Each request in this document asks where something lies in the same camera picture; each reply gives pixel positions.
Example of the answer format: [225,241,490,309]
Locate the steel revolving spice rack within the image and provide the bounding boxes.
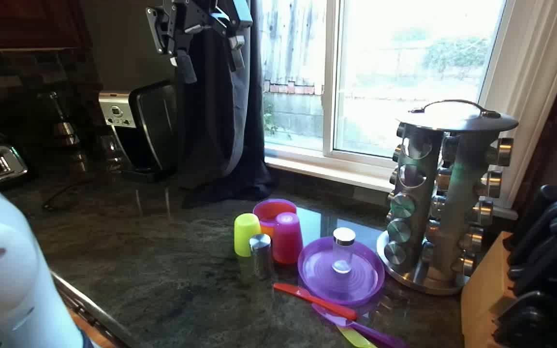
[376,96,521,297]

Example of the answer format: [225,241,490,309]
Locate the magenta plastic cup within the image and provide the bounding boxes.
[272,210,306,266]

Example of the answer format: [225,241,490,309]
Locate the metal shaker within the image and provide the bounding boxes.
[248,232,275,280]

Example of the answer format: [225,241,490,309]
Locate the green plastic utensil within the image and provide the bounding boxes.
[335,324,380,348]

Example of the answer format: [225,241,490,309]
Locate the dark curtain with pale lining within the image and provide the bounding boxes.
[173,0,275,203]

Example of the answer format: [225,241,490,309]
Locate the purple plastic plate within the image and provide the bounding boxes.
[297,234,389,309]

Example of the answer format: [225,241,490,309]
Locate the red plastic cup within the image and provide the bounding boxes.
[252,197,301,239]

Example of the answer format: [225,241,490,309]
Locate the glass shaker with white lid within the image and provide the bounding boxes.
[330,226,359,276]

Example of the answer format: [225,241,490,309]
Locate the metal pepper mill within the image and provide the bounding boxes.
[47,89,82,166]

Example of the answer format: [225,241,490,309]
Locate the purple plastic knife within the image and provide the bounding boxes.
[312,303,411,348]

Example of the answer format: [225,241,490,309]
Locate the black appliance with silver panel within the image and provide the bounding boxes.
[97,79,181,179]

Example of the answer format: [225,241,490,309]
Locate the red plastic knife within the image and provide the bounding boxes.
[272,280,360,322]

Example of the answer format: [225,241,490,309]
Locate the yellow-green plastic cup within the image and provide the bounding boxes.
[233,210,264,261]

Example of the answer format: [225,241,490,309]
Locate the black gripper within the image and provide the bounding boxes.
[146,0,256,87]

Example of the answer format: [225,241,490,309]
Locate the white window frame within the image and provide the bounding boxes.
[256,0,557,214]

